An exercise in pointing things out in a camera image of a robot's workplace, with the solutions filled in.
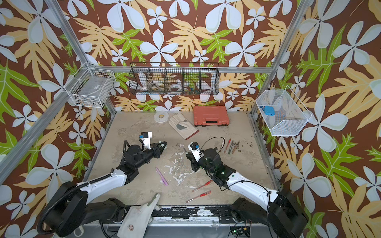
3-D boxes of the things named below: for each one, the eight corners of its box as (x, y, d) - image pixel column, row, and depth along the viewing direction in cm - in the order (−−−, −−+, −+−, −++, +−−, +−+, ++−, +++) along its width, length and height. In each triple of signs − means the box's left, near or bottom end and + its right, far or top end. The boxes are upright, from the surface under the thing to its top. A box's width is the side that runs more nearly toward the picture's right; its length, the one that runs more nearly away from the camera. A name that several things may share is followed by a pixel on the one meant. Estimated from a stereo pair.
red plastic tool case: (193, 127, 113) (194, 123, 108) (193, 110, 125) (193, 105, 121) (228, 127, 113) (230, 123, 108) (224, 110, 125) (226, 105, 121)
